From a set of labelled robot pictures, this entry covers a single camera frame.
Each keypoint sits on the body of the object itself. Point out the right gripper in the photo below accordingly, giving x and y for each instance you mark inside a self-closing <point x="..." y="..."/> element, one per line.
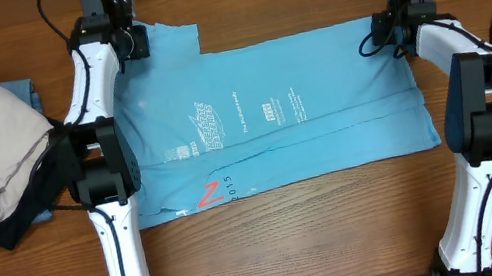
<point x="378" y="25"/>

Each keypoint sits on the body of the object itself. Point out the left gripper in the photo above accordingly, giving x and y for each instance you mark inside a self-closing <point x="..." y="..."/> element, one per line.
<point x="142" y="50"/>

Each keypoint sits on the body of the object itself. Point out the light blue printed t-shirt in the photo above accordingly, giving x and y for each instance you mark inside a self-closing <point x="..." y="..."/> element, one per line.
<point x="210" y="128"/>

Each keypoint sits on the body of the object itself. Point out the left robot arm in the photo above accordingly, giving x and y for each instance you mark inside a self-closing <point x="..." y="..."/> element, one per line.
<point x="92" y="154"/>

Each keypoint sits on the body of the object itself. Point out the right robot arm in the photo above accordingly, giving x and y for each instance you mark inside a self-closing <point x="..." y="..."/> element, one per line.
<point x="414" y="27"/>

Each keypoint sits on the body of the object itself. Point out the blue folded garment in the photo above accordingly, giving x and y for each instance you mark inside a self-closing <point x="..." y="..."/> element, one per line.
<point x="24" y="89"/>

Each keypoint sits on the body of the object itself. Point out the black folded garment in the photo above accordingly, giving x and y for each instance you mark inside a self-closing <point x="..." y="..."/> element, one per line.
<point x="47" y="184"/>

